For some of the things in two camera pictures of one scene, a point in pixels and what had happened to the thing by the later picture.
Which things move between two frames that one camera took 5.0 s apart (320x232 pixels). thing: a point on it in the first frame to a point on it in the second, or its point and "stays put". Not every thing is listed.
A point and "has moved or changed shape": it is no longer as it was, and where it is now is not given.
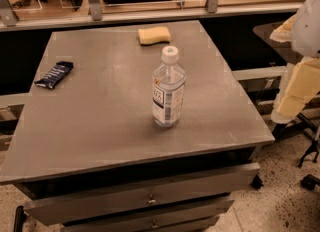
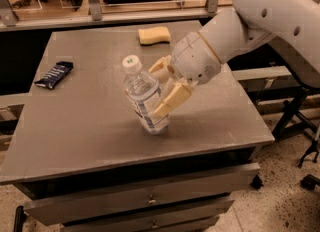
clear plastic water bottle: [168, 90] has moved or changed shape
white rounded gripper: [309, 29] to [194, 59]
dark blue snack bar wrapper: [56, 74] stays put
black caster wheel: [256, 183] stays put
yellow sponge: [154, 35] stays put
